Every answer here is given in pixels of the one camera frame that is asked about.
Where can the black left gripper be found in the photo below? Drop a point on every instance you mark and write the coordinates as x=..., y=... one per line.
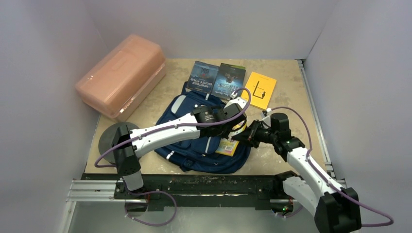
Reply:
x=226, y=134

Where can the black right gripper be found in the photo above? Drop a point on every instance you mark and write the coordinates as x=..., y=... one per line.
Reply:
x=252, y=134

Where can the colourful crayon box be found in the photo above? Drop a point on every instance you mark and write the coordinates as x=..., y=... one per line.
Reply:
x=227, y=146

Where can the navy blue student backpack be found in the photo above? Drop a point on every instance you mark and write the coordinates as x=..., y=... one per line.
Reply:
x=199, y=154

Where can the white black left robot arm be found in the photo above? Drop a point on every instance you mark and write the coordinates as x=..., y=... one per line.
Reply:
x=197, y=124

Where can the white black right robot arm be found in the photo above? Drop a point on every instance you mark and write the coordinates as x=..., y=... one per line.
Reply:
x=313, y=188

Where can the yellow paperback book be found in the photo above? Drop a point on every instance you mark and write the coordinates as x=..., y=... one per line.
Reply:
x=261, y=88

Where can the dark blue paperback book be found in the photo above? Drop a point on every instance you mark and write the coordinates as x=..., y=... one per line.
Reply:
x=229, y=78

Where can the Nineteen Eighty-Four paperback book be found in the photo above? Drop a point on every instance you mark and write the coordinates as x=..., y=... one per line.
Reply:
x=202, y=77

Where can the translucent pink storage box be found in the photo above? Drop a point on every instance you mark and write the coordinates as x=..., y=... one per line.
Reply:
x=119, y=83

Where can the grey round disc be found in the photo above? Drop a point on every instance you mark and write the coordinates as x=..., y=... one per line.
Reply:
x=110, y=138

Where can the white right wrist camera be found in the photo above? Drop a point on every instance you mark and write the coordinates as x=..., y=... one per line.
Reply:
x=266, y=114

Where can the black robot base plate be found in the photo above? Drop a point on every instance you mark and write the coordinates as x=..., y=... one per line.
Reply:
x=261, y=192

